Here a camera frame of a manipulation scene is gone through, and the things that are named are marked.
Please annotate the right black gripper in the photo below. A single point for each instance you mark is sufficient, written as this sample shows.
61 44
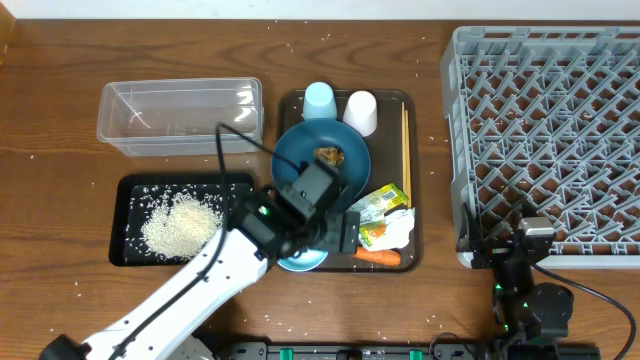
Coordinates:
472 238

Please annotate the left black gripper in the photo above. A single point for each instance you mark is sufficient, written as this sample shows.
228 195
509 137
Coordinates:
341 239

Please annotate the light blue bowl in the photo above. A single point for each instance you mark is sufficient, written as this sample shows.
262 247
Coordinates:
303 261

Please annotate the brown mushroom food scrap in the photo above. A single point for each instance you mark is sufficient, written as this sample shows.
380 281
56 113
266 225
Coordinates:
332 155

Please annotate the dark blue plate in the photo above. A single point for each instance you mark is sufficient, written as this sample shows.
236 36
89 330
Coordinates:
299 143

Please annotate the pile of white rice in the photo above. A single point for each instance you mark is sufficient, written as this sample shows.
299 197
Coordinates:
169 224

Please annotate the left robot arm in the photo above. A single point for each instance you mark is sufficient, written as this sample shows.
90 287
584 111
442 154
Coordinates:
260 230

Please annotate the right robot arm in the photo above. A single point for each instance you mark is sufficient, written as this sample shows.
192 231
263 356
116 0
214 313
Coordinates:
533 314

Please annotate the grey dishwasher rack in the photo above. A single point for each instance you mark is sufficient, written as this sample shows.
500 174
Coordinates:
549 114

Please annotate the orange carrot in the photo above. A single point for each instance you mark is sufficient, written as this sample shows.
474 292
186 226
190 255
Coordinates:
382 257

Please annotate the crumpled white wrapper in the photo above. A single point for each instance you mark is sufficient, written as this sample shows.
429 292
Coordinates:
391 232

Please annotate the wooden chopstick right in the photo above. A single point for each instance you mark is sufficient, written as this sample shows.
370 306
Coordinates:
409 155

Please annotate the wooden chopstick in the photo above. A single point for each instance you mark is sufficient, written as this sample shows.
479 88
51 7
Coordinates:
409 155
403 145

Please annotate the white cup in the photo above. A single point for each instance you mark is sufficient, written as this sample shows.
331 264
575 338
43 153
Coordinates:
361 113

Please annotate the light blue cup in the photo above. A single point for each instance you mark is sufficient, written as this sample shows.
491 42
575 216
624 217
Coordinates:
319 102

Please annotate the wooden chopstick left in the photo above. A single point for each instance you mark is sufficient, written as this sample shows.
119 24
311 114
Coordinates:
403 145

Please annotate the black plastic tray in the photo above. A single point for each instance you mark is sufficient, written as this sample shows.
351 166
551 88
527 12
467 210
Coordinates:
125 187

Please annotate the clear plastic container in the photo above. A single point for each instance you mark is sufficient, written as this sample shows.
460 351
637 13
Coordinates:
182 117

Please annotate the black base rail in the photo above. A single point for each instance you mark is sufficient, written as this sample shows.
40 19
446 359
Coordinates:
438 351

